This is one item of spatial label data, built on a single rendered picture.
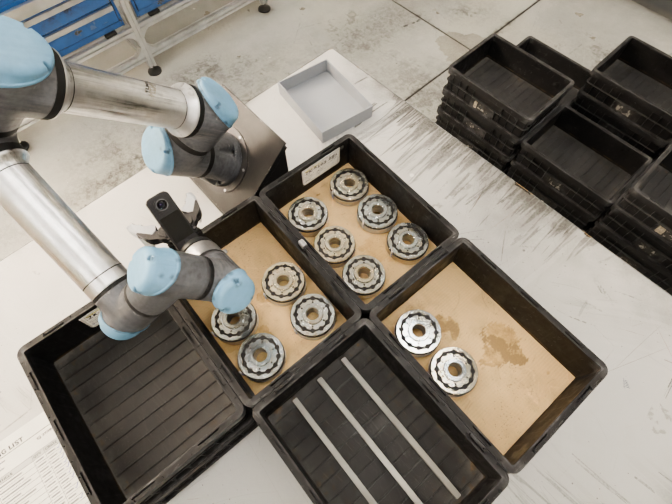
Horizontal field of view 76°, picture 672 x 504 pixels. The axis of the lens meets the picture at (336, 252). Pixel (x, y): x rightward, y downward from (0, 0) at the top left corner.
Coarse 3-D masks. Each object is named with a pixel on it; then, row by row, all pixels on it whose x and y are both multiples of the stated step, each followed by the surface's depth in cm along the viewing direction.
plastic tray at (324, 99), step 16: (320, 64) 151; (288, 80) 147; (304, 80) 152; (320, 80) 152; (336, 80) 152; (288, 96) 144; (304, 96) 149; (320, 96) 149; (336, 96) 149; (352, 96) 148; (304, 112) 140; (320, 112) 146; (336, 112) 146; (352, 112) 146; (368, 112) 142; (320, 128) 143; (336, 128) 139
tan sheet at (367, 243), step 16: (304, 192) 116; (320, 192) 116; (368, 192) 116; (288, 208) 114; (336, 208) 114; (352, 208) 114; (336, 224) 112; (352, 224) 112; (368, 240) 110; (384, 240) 110; (384, 256) 108; (336, 272) 106; (400, 272) 106; (384, 288) 104
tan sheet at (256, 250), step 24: (240, 240) 110; (264, 240) 110; (240, 264) 107; (264, 264) 107; (312, 288) 104; (264, 312) 101; (288, 312) 101; (336, 312) 101; (288, 336) 99; (288, 360) 96; (264, 384) 94
